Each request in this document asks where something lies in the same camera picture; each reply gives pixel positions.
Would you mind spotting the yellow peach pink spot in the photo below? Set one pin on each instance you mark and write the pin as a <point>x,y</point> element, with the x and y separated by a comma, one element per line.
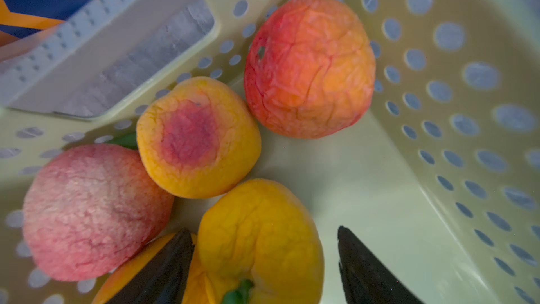
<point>199,140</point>

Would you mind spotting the pink peach basket corner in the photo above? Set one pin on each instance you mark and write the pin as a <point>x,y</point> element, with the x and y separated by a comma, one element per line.
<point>90,210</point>

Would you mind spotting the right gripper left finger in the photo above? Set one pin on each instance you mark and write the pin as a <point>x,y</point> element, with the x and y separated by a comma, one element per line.
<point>160,274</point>

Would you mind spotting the orange red wrinkled peach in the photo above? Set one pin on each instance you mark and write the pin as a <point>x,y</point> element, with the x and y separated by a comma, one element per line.
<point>310,71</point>

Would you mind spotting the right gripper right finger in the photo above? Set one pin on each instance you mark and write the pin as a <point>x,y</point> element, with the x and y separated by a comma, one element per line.
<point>365,279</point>

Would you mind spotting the orange topped yellow peach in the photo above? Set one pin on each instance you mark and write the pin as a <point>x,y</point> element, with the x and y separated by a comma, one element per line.
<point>258,232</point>

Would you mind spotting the green plastic fruit basket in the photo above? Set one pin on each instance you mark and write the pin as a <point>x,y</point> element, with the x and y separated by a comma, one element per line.
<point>440,179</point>

